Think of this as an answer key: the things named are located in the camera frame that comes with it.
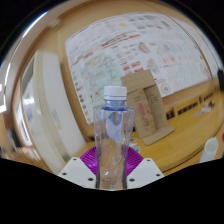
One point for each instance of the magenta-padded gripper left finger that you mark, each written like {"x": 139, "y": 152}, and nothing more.
{"x": 75, "y": 171}

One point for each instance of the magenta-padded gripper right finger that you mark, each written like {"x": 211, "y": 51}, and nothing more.
{"x": 145, "y": 171}

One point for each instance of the clear plastic bottle white cap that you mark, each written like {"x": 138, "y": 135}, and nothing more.
{"x": 113, "y": 133}

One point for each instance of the brown cardboard stand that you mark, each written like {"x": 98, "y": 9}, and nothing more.
{"x": 146, "y": 106}

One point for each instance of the tall white cabinet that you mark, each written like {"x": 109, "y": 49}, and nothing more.
{"x": 50, "y": 110}

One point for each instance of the white ceramic mug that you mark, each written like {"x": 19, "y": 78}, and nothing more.
{"x": 209, "y": 151}

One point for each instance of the white marker pen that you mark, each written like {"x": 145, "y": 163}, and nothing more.
{"x": 206, "y": 109}

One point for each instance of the large printed wall poster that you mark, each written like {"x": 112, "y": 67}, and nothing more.
{"x": 133, "y": 43}

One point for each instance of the narrow printed wall poster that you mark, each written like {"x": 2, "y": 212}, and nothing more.
{"x": 207, "y": 50}

